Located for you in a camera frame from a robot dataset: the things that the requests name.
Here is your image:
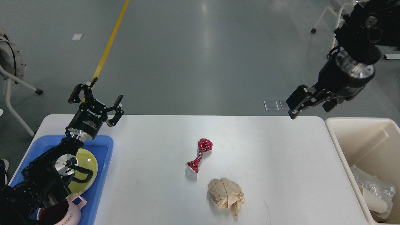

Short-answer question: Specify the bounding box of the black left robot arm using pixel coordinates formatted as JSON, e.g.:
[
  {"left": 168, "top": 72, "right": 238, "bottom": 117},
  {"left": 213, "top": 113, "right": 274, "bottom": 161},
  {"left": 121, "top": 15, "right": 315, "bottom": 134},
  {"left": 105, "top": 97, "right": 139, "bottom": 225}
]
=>
[{"left": 1, "top": 78, "right": 124, "bottom": 225}]

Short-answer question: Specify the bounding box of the brown paper ball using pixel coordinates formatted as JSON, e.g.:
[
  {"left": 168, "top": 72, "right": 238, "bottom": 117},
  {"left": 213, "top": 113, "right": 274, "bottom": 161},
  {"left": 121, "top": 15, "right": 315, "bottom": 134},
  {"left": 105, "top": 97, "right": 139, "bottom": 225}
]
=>
[{"left": 208, "top": 177, "right": 245, "bottom": 218}]

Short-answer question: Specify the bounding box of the silver foil bag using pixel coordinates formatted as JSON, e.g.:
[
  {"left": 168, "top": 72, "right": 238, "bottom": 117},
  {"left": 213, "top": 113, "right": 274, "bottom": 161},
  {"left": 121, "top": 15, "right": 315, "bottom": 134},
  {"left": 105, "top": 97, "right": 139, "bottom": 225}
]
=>
[{"left": 350, "top": 165, "right": 396, "bottom": 219}]

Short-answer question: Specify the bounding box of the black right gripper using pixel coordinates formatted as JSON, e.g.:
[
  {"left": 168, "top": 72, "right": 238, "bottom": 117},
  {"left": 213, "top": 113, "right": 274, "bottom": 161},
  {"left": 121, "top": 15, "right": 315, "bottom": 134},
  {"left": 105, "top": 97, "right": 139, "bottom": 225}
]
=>
[{"left": 286, "top": 50, "right": 375, "bottom": 120}]

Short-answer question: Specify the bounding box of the white chair left background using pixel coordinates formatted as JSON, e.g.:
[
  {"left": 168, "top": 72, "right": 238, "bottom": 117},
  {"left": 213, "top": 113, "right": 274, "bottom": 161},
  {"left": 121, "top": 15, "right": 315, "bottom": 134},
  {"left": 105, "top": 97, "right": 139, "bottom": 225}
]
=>
[{"left": 0, "top": 64, "right": 43, "bottom": 137}]

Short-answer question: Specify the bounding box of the red crumpled foil wrapper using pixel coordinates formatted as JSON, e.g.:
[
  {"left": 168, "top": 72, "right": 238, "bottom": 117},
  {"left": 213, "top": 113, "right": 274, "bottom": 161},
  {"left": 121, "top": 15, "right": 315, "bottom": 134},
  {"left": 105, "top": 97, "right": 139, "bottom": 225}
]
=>
[{"left": 186, "top": 138, "right": 213, "bottom": 174}]

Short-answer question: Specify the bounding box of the white plastic bin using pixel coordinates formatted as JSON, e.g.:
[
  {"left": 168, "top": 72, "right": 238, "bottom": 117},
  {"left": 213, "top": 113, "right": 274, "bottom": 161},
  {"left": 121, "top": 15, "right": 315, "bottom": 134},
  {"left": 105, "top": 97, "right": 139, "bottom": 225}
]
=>
[{"left": 325, "top": 117, "right": 400, "bottom": 225}]

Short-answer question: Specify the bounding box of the white chair background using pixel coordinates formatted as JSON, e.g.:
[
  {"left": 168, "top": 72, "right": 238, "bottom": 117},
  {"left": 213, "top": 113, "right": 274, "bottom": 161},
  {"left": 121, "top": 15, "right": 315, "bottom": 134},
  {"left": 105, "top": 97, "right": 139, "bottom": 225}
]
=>
[
  {"left": 311, "top": 0, "right": 400, "bottom": 60},
  {"left": 0, "top": 64, "right": 43, "bottom": 137}
]

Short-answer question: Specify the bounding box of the white chair right background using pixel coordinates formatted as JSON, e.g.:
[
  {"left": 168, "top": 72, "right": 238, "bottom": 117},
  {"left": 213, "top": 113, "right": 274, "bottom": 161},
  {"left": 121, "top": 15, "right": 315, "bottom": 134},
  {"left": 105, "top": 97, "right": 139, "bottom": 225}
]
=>
[{"left": 311, "top": 0, "right": 400, "bottom": 60}]

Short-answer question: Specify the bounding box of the white shoe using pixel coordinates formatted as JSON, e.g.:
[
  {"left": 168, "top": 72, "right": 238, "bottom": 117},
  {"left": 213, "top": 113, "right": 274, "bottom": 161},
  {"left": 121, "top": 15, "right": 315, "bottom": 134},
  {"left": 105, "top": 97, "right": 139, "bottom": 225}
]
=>
[{"left": 0, "top": 159, "right": 10, "bottom": 185}]

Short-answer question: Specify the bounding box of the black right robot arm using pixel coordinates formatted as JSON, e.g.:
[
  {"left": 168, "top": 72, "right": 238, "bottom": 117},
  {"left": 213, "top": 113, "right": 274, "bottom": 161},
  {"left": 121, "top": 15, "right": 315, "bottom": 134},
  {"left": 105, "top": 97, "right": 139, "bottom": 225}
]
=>
[{"left": 286, "top": 0, "right": 399, "bottom": 119}]

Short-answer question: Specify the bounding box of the pink mug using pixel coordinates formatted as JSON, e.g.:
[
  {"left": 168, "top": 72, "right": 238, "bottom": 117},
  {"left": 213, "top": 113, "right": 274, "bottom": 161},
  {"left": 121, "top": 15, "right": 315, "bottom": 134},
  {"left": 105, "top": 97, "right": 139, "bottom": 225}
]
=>
[{"left": 36, "top": 193, "right": 87, "bottom": 225}]

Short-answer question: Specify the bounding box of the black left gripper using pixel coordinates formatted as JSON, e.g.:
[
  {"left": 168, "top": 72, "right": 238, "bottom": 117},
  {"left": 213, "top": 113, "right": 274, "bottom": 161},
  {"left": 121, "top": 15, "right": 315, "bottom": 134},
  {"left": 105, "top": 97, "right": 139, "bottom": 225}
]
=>
[{"left": 66, "top": 77, "right": 125, "bottom": 140}]

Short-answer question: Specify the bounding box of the white paper cup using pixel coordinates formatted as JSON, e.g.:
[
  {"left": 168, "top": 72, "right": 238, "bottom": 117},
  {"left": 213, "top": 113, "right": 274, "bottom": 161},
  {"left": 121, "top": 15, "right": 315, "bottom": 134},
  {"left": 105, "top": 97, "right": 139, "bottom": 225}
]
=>
[{"left": 359, "top": 186, "right": 388, "bottom": 213}]

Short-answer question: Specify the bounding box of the beige jacket on chair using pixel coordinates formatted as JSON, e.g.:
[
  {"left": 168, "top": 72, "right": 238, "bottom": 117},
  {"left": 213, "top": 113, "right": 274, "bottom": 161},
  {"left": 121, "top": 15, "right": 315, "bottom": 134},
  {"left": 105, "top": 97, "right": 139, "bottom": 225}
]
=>
[{"left": 0, "top": 27, "right": 26, "bottom": 80}]

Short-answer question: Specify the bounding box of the yellow plastic plate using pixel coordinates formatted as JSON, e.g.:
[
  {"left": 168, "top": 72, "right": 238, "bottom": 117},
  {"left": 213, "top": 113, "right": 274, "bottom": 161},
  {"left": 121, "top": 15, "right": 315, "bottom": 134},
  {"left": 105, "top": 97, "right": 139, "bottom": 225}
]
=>
[{"left": 68, "top": 148, "right": 98, "bottom": 195}]

